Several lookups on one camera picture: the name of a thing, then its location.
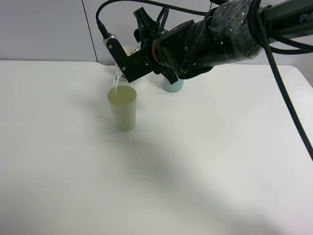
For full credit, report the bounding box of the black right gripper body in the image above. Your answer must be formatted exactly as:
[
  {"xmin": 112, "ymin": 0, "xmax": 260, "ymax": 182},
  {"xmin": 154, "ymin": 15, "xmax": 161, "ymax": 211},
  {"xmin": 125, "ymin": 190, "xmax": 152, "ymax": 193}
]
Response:
[{"xmin": 141, "ymin": 21, "xmax": 213, "ymax": 80}]

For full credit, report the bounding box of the teal plastic cup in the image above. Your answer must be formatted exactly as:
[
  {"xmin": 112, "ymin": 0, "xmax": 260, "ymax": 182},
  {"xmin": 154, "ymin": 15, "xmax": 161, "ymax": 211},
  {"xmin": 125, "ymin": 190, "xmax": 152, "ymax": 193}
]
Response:
[{"xmin": 163, "ymin": 77, "xmax": 184, "ymax": 93}]

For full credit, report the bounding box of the clear water bottle green label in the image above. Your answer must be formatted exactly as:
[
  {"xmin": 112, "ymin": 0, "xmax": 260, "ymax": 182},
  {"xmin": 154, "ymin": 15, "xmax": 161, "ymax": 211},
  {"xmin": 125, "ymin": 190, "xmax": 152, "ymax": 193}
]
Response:
[{"xmin": 103, "ymin": 33, "xmax": 167, "ymax": 87}]

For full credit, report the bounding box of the light green plastic cup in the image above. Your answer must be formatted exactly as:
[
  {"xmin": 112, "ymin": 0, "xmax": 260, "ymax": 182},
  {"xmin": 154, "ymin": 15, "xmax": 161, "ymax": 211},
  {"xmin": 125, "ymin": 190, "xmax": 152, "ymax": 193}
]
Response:
[{"xmin": 107, "ymin": 85, "xmax": 137, "ymax": 131}]

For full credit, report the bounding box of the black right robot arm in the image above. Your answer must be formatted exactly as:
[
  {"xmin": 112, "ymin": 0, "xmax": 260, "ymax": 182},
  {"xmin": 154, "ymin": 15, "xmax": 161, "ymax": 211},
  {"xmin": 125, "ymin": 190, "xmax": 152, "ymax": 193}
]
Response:
[{"xmin": 127, "ymin": 0, "xmax": 313, "ymax": 83}]

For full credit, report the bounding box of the black right camera cable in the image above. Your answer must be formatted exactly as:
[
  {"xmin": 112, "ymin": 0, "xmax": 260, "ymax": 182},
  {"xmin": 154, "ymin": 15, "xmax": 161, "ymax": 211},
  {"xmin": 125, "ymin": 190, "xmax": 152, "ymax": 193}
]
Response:
[{"xmin": 95, "ymin": 0, "xmax": 313, "ymax": 162}]

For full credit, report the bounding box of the blue white paper cup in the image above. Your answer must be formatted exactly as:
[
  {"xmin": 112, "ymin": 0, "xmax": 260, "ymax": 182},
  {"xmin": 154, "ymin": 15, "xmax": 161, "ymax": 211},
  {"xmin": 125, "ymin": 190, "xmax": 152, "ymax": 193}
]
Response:
[{"xmin": 121, "ymin": 46, "xmax": 140, "ymax": 80}]

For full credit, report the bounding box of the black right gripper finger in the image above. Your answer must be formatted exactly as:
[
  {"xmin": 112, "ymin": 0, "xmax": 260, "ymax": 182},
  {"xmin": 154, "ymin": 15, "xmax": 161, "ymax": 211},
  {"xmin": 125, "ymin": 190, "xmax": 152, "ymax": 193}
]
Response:
[{"xmin": 133, "ymin": 7, "xmax": 159, "ymax": 42}]

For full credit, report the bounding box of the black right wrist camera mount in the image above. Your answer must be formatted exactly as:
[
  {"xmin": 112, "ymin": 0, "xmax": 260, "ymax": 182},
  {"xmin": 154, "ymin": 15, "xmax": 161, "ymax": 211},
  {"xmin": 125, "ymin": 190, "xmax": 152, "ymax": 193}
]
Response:
[{"xmin": 104, "ymin": 37, "xmax": 156, "ymax": 83}]

